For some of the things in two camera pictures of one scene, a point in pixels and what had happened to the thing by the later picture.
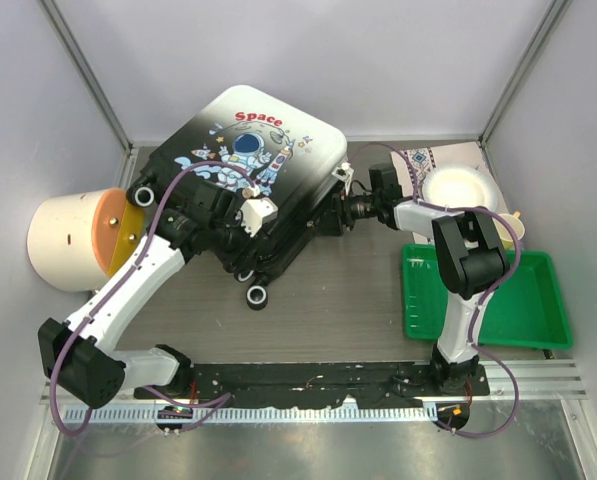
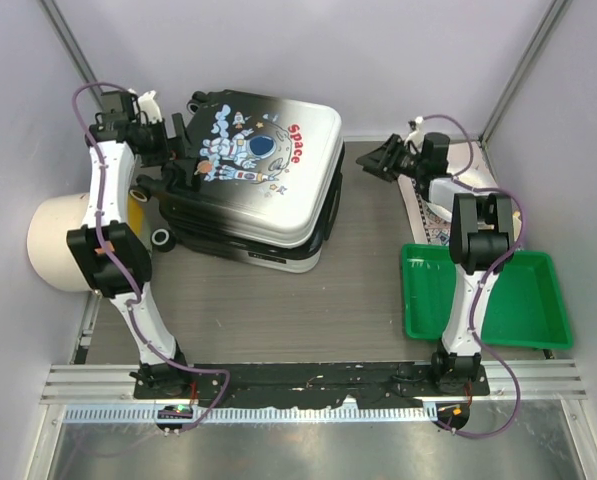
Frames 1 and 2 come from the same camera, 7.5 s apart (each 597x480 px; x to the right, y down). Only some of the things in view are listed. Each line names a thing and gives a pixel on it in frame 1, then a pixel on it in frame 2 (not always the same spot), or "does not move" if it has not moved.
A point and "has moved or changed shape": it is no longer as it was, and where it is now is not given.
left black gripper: x=246 y=247 → x=164 y=153
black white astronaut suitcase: x=291 y=152 has moved or changed shape
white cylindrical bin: x=61 y=241 does not move
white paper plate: x=459 y=186 does not move
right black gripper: x=337 y=216 → x=377 y=159
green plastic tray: x=526 y=312 does not move
